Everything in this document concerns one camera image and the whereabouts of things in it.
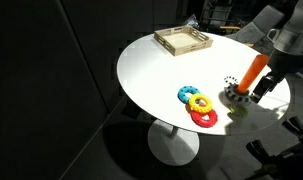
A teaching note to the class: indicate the wooden tray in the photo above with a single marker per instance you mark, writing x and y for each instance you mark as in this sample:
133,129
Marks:
181,40

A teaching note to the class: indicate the grey chair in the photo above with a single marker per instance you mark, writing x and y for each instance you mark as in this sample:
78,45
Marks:
254,31

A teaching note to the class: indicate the orange stacking peg stand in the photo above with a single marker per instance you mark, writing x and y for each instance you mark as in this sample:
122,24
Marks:
252,75

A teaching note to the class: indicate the black equipment stand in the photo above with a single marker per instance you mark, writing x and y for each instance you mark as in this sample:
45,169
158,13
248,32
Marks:
291,160

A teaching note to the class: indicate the white table pedestal base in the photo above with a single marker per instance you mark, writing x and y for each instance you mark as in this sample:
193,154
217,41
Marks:
171,146

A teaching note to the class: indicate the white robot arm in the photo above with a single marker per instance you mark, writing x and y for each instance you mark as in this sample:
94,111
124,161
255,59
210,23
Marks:
292,36

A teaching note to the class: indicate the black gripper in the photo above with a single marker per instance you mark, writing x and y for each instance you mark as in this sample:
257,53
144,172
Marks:
271,81

